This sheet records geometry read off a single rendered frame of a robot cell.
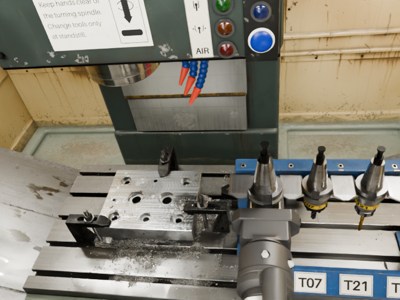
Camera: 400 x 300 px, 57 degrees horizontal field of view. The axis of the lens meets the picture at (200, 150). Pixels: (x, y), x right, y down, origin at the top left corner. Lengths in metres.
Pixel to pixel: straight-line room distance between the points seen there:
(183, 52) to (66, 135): 1.72
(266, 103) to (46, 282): 0.95
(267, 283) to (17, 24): 0.51
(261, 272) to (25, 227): 1.24
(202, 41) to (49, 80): 1.60
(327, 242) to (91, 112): 1.43
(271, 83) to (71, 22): 0.92
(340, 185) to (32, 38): 0.65
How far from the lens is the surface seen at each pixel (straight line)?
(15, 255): 1.62
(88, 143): 2.11
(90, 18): 0.57
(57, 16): 0.59
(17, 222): 1.69
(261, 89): 1.39
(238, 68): 1.30
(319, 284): 1.04
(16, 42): 0.64
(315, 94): 1.86
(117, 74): 0.76
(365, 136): 1.97
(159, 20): 0.54
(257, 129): 1.50
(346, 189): 0.85
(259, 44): 0.53
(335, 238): 1.16
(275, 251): 0.61
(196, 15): 0.52
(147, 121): 1.51
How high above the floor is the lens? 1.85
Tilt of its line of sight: 43 degrees down
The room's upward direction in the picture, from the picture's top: 10 degrees counter-clockwise
